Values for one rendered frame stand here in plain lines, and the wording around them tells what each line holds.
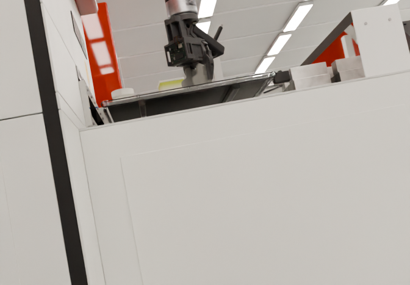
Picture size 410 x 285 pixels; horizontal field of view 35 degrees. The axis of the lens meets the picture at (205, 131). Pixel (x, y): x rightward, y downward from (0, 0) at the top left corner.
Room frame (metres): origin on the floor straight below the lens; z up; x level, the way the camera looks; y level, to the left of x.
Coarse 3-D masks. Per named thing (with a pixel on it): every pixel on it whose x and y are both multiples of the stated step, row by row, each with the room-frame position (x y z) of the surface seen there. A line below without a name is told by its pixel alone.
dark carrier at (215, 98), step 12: (240, 84) 1.36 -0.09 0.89; (252, 84) 1.38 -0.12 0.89; (168, 96) 1.33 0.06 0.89; (180, 96) 1.36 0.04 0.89; (192, 96) 1.39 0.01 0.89; (204, 96) 1.42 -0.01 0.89; (216, 96) 1.45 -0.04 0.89; (240, 96) 1.52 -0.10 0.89; (252, 96) 1.55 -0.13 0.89; (108, 108) 1.33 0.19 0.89; (120, 108) 1.36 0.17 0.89; (132, 108) 1.39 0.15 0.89; (156, 108) 1.45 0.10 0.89; (168, 108) 1.48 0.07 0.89; (180, 108) 1.51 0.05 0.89; (192, 108) 1.55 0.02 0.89; (120, 120) 1.52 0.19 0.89
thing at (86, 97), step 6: (84, 84) 1.23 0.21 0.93; (84, 90) 1.23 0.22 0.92; (84, 96) 1.23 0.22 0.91; (90, 96) 1.33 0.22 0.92; (84, 102) 1.23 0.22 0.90; (90, 102) 1.34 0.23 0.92; (84, 108) 1.23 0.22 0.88; (90, 108) 1.41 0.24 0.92; (96, 108) 1.46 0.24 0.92; (84, 114) 1.23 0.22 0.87; (90, 114) 1.24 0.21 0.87; (96, 114) 1.50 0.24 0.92; (90, 120) 1.23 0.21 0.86; (96, 120) 1.59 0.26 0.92; (102, 120) 1.62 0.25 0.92; (90, 126) 1.23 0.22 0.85
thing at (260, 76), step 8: (272, 72) 1.32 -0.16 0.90; (224, 80) 1.31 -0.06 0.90; (232, 80) 1.31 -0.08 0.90; (240, 80) 1.31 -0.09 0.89; (248, 80) 1.31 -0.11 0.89; (256, 80) 1.32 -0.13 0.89; (176, 88) 1.30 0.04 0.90; (184, 88) 1.30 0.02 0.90; (192, 88) 1.30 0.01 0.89; (200, 88) 1.30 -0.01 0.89; (208, 88) 1.31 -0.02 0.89; (128, 96) 1.29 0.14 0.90; (136, 96) 1.29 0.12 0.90; (144, 96) 1.29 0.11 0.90; (152, 96) 1.29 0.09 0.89; (160, 96) 1.30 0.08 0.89; (104, 104) 1.28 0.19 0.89; (112, 104) 1.29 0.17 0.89; (120, 104) 1.29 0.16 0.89
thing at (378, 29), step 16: (352, 16) 1.18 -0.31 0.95; (368, 16) 1.18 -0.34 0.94; (384, 16) 1.19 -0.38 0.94; (400, 16) 1.19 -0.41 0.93; (368, 32) 1.18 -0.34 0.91; (384, 32) 1.19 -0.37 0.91; (400, 32) 1.19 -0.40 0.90; (368, 48) 1.18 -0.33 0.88; (384, 48) 1.18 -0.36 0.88; (400, 48) 1.19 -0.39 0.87; (368, 64) 1.18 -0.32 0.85; (384, 64) 1.18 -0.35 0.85; (400, 64) 1.19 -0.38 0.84
